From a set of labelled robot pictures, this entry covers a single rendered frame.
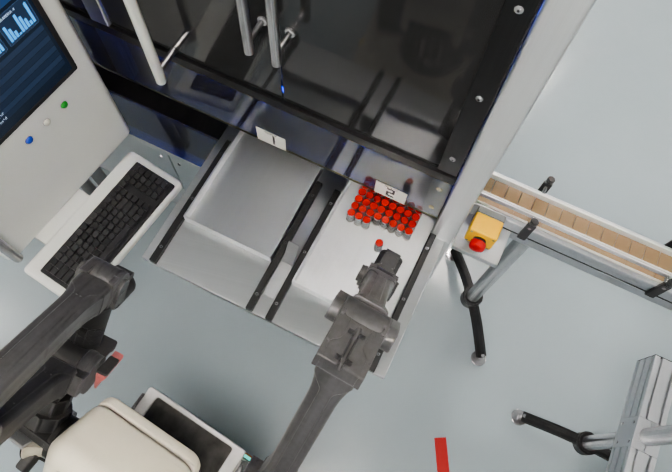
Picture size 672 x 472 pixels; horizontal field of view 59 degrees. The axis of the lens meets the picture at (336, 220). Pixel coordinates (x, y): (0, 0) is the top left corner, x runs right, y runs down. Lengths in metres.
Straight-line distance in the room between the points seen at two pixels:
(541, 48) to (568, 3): 0.09
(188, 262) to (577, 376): 1.63
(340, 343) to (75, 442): 0.45
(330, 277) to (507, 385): 1.14
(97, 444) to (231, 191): 0.83
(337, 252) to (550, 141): 1.60
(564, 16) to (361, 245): 0.89
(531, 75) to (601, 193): 1.94
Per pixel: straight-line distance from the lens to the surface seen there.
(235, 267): 1.59
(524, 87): 1.04
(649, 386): 2.10
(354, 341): 0.88
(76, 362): 1.20
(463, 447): 2.44
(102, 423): 1.09
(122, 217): 1.76
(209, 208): 1.66
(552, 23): 0.93
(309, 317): 1.54
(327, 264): 1.58
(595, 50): 3.36
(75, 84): 1.63
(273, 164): 1.70
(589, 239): 1.66
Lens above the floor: 2.38
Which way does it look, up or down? 67 degrees down
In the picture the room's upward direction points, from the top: 5 degrees clockwise
